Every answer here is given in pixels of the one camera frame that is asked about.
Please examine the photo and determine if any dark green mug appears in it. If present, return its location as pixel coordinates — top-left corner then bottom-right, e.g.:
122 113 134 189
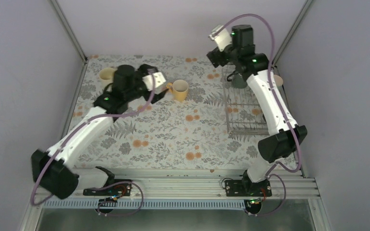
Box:
226 70 248 89

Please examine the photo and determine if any cream ribbed mug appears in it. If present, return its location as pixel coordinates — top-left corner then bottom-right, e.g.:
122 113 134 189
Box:
99 67 116 89

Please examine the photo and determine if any yellow mug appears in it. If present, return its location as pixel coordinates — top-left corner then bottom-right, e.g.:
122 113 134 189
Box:
166 79 189 102

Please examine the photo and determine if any floral white mug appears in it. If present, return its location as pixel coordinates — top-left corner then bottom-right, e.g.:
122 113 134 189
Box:
273 75 284 89

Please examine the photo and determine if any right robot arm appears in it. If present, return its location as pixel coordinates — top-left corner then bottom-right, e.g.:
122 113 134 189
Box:
207 25 307 196

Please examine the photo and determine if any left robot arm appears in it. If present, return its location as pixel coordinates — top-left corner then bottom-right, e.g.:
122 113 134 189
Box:
31 64 166 199

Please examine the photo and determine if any floral table mat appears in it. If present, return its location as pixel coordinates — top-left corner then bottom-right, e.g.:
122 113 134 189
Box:
70 55 267 170

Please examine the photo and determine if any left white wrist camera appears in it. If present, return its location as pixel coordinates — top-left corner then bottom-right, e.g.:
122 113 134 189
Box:
142 72 166 91

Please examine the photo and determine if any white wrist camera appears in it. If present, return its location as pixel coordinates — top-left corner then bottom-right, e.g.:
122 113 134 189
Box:
209 25 232 51
142 72 166 91

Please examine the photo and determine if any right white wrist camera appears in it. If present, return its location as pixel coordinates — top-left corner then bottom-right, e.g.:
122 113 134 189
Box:
209 25 232 51

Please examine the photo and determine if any wire dish rack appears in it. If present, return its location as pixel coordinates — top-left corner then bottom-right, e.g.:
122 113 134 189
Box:
221 63 268 135

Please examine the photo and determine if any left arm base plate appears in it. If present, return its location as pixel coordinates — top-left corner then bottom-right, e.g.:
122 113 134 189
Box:
83 179 132 197

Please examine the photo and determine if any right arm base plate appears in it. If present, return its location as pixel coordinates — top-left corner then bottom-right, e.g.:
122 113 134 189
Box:
224 180 272 197

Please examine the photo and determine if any aluminium mounting rail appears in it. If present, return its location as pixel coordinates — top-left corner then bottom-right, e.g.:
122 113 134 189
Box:
31 173 320 200

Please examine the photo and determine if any white slotted cable duct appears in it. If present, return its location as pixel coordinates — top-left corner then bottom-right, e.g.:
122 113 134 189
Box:
42 198 246 210

